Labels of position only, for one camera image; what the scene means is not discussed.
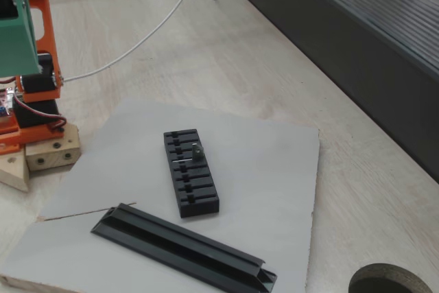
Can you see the pointed wooden block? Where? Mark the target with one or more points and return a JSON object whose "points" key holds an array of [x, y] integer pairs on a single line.
{"points": [[13, 173]]}

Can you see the black plastic rail profile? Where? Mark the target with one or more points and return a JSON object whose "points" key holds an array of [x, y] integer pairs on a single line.
{"points": [[171, 245]]}

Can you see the wooden block with screws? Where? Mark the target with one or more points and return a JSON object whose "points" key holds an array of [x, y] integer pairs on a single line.
{"points": [[51, 152]]}

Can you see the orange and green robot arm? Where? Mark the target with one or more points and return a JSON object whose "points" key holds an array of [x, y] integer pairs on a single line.
{"points": [[48, 32]]}

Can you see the grey board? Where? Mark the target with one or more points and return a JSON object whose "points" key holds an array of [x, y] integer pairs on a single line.
{"points": [[257, 186]]}

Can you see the black slotted block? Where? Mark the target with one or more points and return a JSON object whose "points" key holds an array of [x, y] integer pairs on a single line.
{"points": [[195, 183]]}

